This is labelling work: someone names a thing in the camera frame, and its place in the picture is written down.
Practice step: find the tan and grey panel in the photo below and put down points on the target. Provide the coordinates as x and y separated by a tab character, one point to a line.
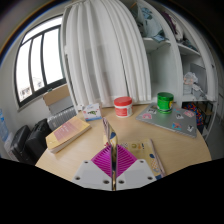
57	99

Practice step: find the yellow patterned towel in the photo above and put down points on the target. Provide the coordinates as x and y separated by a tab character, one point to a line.
143	151

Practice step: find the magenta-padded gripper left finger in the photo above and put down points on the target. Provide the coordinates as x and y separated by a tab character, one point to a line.
93	175

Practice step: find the black metal frame stool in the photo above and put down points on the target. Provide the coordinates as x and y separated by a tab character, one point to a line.
208	115

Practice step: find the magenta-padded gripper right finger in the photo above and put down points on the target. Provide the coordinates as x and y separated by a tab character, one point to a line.
136	173

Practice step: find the blue water dispenser bottle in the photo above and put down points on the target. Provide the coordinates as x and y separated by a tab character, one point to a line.
3	125

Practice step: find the white radiator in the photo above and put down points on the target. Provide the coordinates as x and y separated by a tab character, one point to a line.
61	118

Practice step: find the small white printed box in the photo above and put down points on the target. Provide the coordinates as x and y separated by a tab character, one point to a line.
92	112

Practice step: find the multicoloured patterned bag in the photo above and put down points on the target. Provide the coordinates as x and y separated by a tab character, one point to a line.
195	113

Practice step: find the dark-framed window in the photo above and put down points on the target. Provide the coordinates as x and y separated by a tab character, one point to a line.
40	63

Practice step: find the grey laptop with stickers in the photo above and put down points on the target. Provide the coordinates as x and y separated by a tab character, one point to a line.
166	120

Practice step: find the white jar with red lid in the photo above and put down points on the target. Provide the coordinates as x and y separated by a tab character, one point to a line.
123	108

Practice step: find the white curtain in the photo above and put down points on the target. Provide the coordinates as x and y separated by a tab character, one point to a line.
106	53

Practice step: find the white shelf unit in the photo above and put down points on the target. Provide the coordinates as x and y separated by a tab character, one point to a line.
166	66

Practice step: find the tan book with pink label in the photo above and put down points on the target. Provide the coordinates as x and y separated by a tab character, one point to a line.
68	131

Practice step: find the black soft bag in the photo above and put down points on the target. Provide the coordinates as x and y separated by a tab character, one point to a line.
37	141

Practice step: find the green jar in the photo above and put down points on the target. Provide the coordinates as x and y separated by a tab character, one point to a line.
165	102

